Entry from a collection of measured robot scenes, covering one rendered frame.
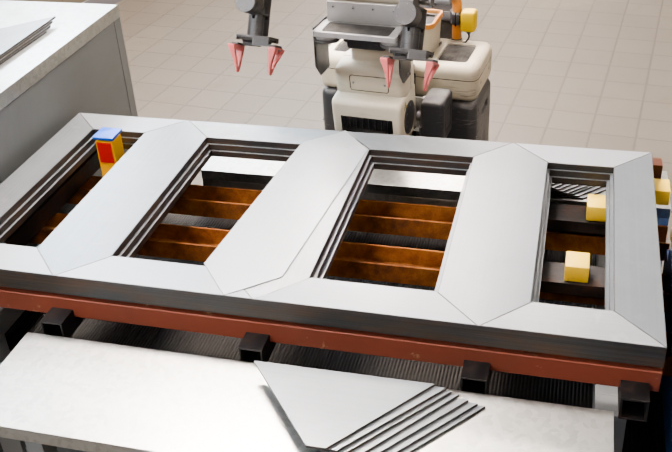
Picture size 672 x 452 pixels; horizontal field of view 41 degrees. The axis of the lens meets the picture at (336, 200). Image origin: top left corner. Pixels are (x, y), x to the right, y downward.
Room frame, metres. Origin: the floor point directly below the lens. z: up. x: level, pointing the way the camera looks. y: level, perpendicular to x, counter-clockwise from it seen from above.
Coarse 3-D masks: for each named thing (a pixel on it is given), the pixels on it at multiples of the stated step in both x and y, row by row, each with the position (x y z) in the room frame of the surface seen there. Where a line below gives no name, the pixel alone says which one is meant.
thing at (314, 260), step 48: (240, 144) 2.15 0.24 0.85; (288, 144) 2.11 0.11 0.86; (48, 192) 2.00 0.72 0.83; (0, 240) 1.78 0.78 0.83; (144, 240) 1.75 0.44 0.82; (336, 240) 1.69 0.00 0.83; (48, 288) 1.58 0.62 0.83; (96, 288) 1.55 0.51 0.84; (144, 288) 1.52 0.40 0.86; (432, 336) 1.35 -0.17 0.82; (480, 336) 1.33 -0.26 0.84; (528, 336) 1.30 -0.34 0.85
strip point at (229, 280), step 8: (208, 264) 1.58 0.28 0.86; (216, 272) 1.55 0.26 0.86; (224, 272) 1.55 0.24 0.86; (232, 272) 1.55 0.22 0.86; (240, 272) 1.54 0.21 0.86; (248, 272) 1.54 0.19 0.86; (256, 272) 1.54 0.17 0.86; (216, 280) 1.52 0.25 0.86; (224, 280) 1.52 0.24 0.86; (232, 280) 1.52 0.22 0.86; (240, 280) 1.52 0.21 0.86; (248, 280) 1.51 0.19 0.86; (256, 280) 1.51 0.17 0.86; (264, 280) 1.51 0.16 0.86; (224, 288) 1.49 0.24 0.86; (232, 288) 1.49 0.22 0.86; (240, 288) 1.49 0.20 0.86
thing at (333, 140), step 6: (318, 138) 2.13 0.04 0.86; (324, 138) 2.13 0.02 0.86; (330, 138) 2.12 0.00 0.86; (336, 138) 2.12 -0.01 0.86; (342, 138) 2.12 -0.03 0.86; (348, 138) 2.12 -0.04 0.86; (354, 138) 2.11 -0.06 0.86; (324, 144) 2.09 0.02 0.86; (330, 144) 2.09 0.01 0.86; (336, 144) 2.09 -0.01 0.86; (342, 144) 2.09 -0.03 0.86; (348, 144) 2.08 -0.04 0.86; (354, 144) 2.08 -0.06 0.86; (360, 144) 2.08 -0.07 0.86
